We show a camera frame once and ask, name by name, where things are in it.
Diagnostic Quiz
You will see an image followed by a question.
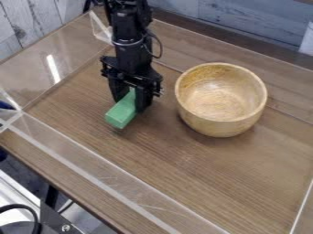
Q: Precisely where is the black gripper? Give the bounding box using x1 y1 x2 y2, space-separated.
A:
100 40 163 112

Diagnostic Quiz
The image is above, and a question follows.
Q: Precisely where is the green rectangular block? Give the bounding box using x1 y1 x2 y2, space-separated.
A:
105 90 136 129

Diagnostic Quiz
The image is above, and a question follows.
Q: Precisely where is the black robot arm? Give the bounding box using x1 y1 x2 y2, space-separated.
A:
100 0 163 112

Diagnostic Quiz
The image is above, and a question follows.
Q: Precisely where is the light wooden bowl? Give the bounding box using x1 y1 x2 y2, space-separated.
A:
175 62 267 138

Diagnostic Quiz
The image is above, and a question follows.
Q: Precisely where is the blue object at left edge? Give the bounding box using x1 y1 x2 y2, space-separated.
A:
0 101 15 110

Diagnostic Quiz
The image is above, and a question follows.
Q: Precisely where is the black table leg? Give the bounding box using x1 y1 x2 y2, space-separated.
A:
44 186 58 209

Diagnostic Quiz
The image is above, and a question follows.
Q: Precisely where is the clear acrylic corner bracket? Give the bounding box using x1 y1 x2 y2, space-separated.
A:
89 11 112 45

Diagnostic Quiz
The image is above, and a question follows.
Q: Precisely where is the clear acrylic barrier wall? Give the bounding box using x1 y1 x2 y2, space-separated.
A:
0 12 313 234

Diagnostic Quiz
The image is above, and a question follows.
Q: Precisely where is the black metal bracket with screw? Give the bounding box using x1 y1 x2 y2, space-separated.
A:
38 202 82 234

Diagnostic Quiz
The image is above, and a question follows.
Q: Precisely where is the black cable loop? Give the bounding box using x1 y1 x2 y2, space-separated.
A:
0 203 42 234

